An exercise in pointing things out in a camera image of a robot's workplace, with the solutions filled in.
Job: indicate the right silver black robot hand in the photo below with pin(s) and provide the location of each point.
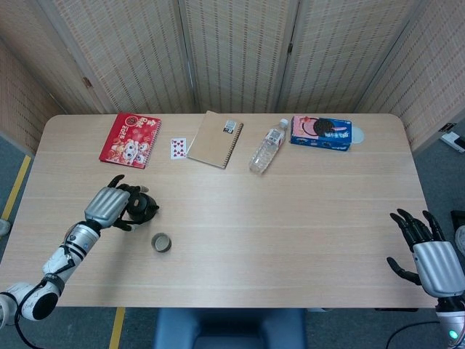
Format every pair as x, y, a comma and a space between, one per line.
437, 267

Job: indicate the hearts playing card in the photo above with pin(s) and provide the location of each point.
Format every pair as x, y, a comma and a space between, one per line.
178, 149

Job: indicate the white floor device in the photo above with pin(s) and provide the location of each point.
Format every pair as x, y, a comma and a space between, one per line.
452, 140

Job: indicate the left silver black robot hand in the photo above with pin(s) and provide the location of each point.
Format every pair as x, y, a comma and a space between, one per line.
107, 205

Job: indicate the round translucent disc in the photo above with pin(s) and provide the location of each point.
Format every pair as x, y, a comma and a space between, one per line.
359, 134

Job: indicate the woven bamboo folding screen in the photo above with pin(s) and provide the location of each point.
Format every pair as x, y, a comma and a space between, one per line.
236, 54

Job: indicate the clear plastic water bottle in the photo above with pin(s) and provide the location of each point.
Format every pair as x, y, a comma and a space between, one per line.
265, 151

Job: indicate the red spiral calendar notebook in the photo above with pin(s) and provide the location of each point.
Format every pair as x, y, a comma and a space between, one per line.
130, 140

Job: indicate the small dark tea cup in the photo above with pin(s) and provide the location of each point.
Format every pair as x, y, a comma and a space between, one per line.
161, 243

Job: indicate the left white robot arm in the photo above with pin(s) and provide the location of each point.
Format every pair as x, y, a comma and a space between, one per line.
72, 243

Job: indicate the brown kraft spiral notebook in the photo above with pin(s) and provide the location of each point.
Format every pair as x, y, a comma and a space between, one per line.
214, 141

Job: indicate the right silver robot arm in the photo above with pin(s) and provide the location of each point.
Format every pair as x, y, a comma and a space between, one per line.
450, 320

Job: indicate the blue cookie box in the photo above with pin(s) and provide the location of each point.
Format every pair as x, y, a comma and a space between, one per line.
319, 132

